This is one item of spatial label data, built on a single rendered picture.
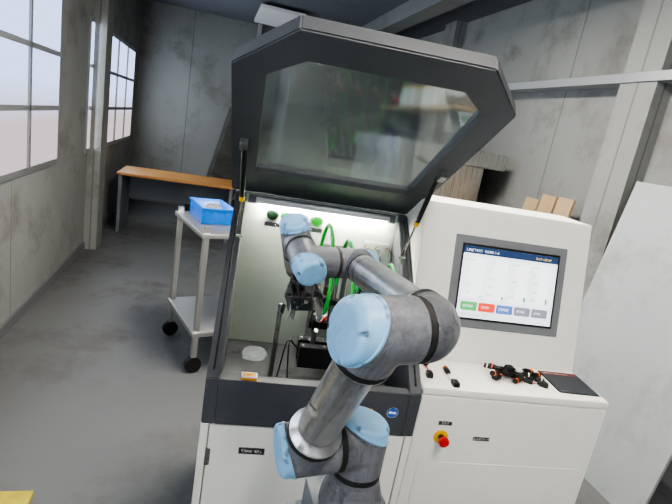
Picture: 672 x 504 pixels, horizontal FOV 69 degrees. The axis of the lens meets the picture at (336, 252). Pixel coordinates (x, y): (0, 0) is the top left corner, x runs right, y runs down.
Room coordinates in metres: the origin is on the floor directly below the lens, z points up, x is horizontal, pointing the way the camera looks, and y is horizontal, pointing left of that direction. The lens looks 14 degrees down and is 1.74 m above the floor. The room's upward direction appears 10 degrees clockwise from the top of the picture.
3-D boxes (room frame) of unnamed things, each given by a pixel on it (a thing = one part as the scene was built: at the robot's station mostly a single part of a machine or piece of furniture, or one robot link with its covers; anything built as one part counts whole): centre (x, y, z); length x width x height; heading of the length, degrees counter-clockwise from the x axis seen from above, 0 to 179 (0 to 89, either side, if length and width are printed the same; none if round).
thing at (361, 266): (0.97, -0.13, 1.44); 0.49 x 0.11 x 0.12; 25
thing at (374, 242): (1.95, -0.16, 1.20); 0.13 x 0.03 x 0.31; 100
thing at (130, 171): (6.59, 2.29, 0.39); 1.46 x 0.76 x 0.78; 106
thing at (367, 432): (0.98, -0.13, 1.07); 0.13 x 0.12 x 0.14; 115
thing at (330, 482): (0.99, -0.13, 0.95); 0.15 x 0.15 x 0.10
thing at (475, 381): (1.63, -0.69, 0.96); 0.70 x 0.22 x 0.03; 100
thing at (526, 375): (1.64, -0.72, 1.01); 0.23 x 0.11 x 0.06; 100
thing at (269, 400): (1.42, -0.02, 0.87); 0.62 x 0.04 x 0.16; 100
